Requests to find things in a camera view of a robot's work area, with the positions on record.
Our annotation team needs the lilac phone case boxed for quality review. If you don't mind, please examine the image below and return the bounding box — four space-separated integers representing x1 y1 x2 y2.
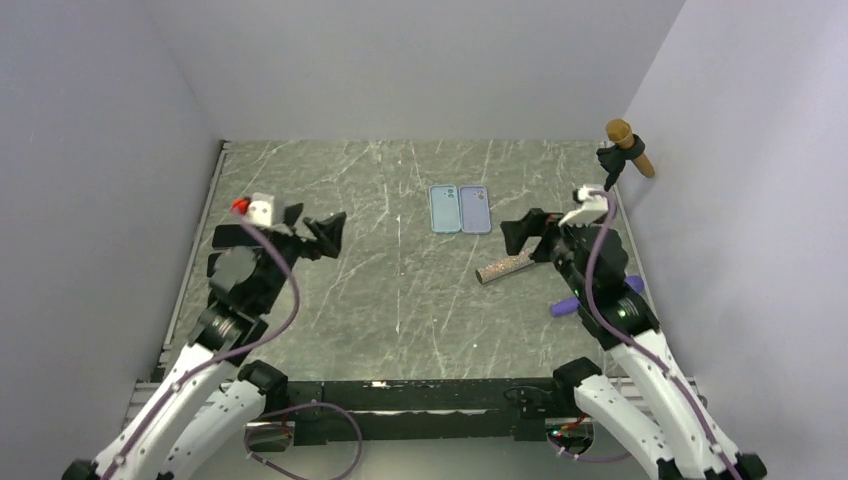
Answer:
459 185 492 235

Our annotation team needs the gold microphone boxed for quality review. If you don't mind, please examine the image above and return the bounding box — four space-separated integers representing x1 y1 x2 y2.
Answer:
605 118 656 178

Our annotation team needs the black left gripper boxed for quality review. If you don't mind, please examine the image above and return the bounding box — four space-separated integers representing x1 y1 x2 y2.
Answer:
256 204 345 312

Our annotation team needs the aluminium frame rail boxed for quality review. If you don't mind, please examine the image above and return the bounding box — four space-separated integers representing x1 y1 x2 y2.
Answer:
122 380 162 427

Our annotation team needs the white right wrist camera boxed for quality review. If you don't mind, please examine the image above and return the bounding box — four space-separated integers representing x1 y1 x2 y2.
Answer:
557 184 609 227

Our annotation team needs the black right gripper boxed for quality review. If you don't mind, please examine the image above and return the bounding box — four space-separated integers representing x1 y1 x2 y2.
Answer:
501 207 593 300

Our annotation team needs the purple microphone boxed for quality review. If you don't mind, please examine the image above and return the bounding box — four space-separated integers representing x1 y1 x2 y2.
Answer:
550 275 645 319

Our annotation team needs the black phone purple frame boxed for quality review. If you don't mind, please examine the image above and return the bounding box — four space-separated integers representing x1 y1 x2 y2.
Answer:
211 224 260 250

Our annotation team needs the light blue phone case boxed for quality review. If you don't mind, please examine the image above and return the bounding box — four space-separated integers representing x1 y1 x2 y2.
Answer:
428 184 461 234

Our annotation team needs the black round mic stand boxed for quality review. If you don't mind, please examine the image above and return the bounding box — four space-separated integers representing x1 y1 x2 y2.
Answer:
596 134 645 191

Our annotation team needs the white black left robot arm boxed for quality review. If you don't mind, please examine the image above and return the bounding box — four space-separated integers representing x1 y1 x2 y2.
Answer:
62 193 347 479

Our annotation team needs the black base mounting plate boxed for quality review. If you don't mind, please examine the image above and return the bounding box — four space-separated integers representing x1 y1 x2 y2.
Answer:
247 377 588 452

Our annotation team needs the glitter rhinestone microphone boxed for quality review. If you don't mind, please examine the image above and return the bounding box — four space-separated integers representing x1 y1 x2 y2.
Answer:
475 248 535 285

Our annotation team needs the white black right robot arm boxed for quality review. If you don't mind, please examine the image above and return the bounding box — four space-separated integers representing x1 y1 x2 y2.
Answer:
500 208 768 479

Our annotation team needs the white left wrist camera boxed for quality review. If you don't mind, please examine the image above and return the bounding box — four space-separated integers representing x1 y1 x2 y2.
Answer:
230 192 283 228

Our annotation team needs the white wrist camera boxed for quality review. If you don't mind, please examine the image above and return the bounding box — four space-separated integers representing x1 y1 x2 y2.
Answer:
557 184 609 227
230 192 283 228

